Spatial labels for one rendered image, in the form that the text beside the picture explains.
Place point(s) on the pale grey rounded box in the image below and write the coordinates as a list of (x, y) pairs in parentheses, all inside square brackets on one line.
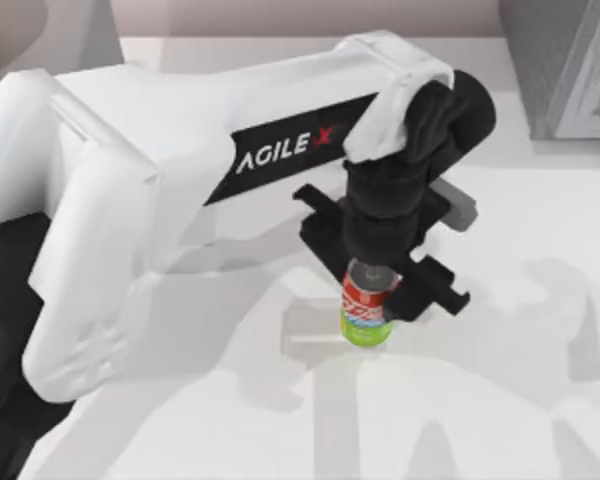
[(458, 205)]

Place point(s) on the red white and green can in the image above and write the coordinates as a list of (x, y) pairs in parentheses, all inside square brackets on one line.
[(365, 320)]

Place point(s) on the grey cabinet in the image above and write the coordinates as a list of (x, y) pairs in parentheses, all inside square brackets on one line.
[(535, 65)]

